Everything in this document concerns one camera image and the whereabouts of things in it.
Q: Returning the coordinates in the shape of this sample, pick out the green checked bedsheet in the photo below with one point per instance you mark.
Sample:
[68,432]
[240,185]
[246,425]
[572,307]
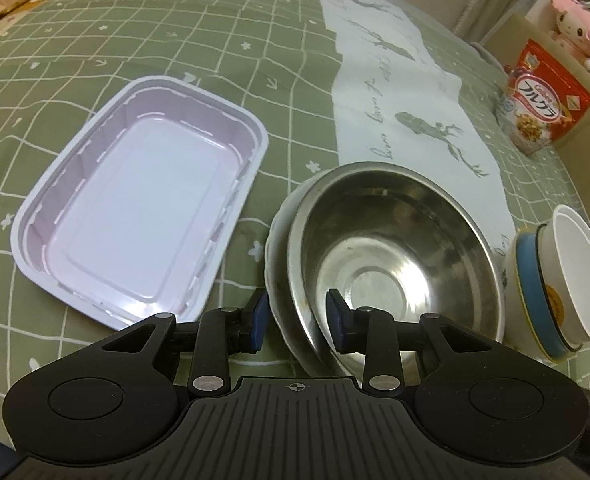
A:
[175,35]

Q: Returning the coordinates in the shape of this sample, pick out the white deer print cloth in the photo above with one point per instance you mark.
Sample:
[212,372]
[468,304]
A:
[415,110]

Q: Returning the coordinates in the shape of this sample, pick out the stainless steel bowl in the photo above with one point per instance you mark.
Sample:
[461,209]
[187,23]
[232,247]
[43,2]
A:
[390,260]

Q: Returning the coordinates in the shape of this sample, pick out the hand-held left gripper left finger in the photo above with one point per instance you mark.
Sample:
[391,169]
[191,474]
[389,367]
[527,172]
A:
[259,322]

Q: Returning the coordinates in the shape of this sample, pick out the red rectangular plastic tray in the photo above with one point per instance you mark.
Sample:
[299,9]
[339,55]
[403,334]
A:
[135,210]

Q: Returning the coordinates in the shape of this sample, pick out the white floral plate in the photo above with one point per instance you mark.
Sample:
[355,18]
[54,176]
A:
[277,260]

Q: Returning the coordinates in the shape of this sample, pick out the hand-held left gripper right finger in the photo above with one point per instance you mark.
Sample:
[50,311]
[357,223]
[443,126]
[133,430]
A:
[336,327]

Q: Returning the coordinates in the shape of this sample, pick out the pink plush toy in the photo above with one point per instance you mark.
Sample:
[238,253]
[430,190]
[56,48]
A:
[577,25]

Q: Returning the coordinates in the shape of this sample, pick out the red cereal bag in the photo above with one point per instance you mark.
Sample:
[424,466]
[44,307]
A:
[545,100]

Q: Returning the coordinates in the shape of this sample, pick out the blue enamel bowl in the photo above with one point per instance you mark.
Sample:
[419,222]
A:
[535,285]

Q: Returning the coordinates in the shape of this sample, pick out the white paper bowl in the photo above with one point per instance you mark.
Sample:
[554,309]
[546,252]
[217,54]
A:
[582,270]

